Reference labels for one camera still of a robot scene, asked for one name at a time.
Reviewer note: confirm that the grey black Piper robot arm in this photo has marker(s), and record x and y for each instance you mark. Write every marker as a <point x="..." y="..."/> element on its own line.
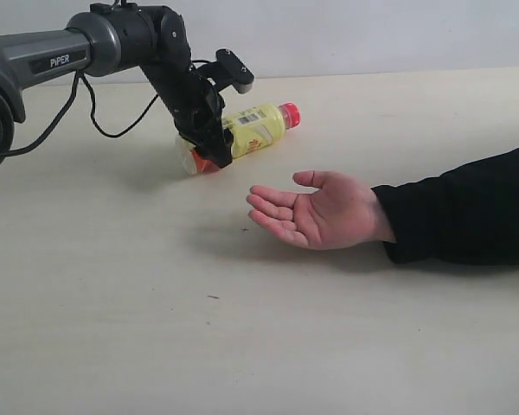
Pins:
<point x="111" y="38"/>

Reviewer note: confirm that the black sleeved forearm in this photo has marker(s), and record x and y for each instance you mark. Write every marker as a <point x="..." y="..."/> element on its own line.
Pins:
<point x="468" y="215"/>

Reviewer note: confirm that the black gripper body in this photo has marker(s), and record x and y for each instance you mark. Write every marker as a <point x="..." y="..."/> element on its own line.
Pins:
<point x="200" y="121"/>

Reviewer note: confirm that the open bare human hand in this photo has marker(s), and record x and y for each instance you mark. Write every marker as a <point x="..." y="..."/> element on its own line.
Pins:
<point x="340" y="213"/>

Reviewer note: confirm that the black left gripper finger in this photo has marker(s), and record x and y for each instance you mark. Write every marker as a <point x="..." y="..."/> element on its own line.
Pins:
<point x="214" y="157"/>

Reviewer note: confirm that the yellow juice bottle red cap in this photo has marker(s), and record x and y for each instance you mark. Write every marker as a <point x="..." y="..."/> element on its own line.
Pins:
<point x="253" y="129"/>

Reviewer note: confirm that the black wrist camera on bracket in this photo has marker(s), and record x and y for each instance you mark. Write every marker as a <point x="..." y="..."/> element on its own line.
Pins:
<point x="227" y="70"/>

